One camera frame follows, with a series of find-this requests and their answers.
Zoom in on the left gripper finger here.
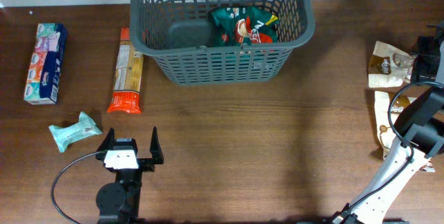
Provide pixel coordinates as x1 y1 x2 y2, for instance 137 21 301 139
97 128 114 151
150 126 164 158

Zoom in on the beige Pantree snack bag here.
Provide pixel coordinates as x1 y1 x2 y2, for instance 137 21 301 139
374 91 416 159

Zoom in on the green Nescafe bag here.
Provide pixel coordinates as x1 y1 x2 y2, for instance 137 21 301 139
210 6 279 46

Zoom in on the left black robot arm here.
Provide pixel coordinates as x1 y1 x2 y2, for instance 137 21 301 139
95 128 164 224

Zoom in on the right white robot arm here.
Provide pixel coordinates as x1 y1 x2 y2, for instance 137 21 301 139
323 22 443 223

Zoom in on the Kleenex tissue box pack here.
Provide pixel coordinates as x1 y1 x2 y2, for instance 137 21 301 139
24 23 67 105

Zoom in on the small mint green packet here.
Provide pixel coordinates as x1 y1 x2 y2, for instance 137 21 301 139
49 112 102 153

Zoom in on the orange pasta packet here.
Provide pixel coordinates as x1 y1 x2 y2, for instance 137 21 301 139
107 27 144 114

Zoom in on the grey plastic basket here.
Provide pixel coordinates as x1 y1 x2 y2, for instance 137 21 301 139
130 0 315 85

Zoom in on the left black cable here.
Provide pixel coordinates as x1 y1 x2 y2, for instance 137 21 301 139
50 150 105 224

